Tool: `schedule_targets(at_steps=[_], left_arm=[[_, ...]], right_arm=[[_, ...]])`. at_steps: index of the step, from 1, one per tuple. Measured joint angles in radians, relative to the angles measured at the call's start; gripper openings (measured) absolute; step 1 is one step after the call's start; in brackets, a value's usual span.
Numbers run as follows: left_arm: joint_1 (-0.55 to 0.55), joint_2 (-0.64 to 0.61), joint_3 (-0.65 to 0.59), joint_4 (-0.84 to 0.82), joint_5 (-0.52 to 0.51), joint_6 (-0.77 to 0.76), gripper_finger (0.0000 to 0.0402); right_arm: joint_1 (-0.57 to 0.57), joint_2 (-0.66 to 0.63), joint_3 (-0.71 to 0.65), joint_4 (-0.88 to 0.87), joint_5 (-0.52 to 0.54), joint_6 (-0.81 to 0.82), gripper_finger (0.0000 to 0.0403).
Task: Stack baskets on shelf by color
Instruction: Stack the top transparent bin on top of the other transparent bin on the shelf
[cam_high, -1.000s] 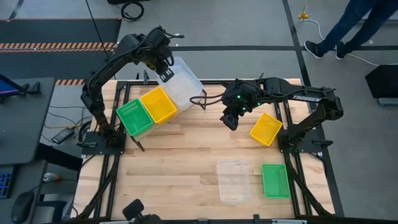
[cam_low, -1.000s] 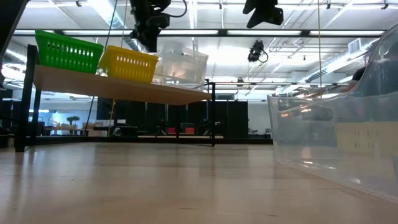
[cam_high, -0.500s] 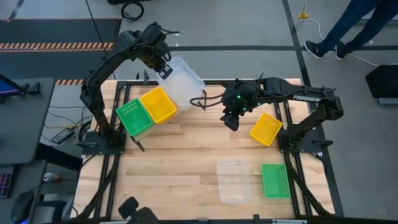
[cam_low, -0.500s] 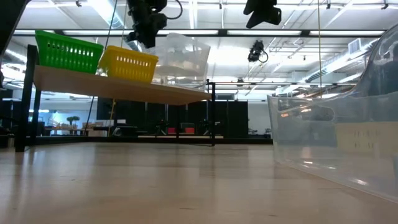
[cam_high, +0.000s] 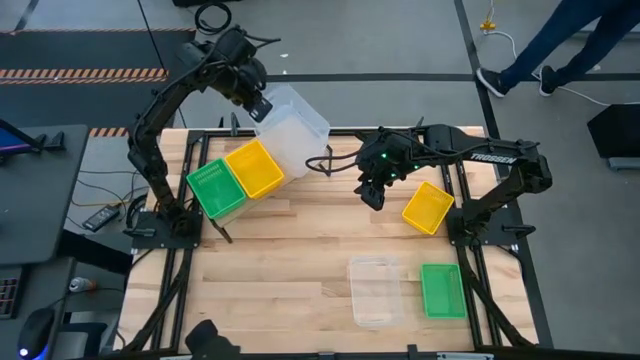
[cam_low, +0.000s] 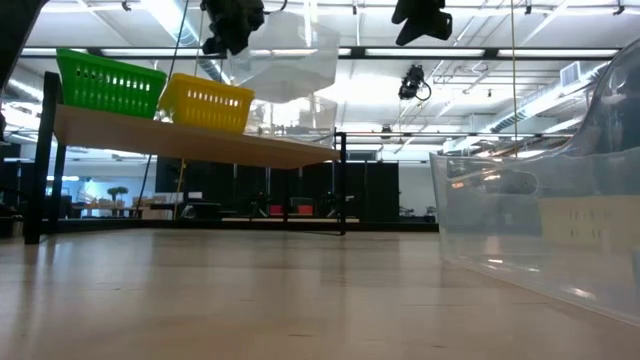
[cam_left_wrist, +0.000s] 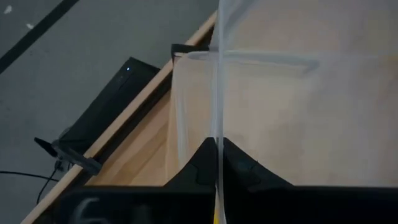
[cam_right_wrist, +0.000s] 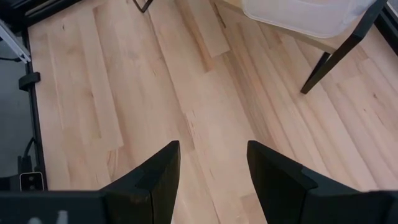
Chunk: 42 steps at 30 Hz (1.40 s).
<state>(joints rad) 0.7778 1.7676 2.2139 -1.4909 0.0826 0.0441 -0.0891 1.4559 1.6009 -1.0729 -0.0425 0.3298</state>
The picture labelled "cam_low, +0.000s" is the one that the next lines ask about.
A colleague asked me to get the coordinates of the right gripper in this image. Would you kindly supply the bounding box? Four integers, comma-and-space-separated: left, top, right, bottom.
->
391, 0, 454, 47

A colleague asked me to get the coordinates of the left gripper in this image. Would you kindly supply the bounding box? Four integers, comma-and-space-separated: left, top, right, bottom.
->
202, 0, 266, 56

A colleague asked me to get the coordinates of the yellow plastic basket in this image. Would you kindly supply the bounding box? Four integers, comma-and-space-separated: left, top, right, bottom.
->
158, 72, 256, 135
167, 72, 256, 101

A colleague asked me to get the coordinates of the clear plastic basket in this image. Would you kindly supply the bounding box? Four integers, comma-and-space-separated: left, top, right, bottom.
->
429, 37, 640, 326
227, 9, 341, 105
244, 94, 339, 147

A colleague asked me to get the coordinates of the potted plant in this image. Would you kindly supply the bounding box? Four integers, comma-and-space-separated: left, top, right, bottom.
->
106, 185, 130, 206

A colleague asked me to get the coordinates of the black overhead camera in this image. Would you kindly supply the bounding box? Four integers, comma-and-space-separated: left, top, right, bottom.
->
398, 63, 432, 102

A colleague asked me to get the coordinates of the overhead light bar frame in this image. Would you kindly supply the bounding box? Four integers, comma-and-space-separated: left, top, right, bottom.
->
19, 45, 624, 62

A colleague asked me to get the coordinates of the wooden shelf with black frame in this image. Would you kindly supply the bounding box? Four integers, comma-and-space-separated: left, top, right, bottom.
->
23, 71, 349, 246

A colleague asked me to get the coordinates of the thin hanging cable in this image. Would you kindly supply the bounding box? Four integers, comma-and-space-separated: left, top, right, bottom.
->
509, 0, 517, 146

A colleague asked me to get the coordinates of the black partition wall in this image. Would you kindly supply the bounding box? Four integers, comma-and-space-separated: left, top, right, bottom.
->
154, 159, 401, 224

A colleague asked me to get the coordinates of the black aluminium table frame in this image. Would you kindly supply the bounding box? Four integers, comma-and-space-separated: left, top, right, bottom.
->
0, 218, 440, 239

